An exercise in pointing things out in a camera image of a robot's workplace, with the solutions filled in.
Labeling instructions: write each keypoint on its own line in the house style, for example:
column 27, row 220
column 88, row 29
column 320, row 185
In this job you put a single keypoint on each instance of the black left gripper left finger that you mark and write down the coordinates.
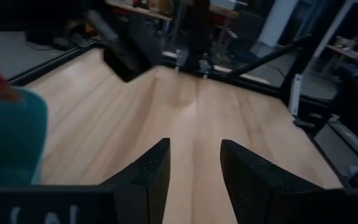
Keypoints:
column 148, row 186

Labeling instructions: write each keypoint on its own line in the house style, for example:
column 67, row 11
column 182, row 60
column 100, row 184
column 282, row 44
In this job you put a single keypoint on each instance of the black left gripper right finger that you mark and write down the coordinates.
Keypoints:
column 253, row 193

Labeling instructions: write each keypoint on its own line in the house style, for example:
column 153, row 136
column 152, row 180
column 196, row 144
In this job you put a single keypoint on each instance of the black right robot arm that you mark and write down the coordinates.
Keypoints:
column 197, row 34

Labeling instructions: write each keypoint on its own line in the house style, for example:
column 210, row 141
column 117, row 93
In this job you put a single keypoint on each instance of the teal plastic basket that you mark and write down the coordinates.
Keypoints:
column 11, row 140

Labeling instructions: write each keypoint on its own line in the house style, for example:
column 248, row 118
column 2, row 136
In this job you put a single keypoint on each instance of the black table frame rail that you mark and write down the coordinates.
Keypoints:
column 51, row 65

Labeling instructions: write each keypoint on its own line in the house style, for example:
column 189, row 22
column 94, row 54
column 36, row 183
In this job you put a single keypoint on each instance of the white frame bracket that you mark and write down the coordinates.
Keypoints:
column 294, row 93

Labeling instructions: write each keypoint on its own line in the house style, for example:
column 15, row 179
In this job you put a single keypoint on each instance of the black diagonal frame brace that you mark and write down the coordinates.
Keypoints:
column 269, row 57

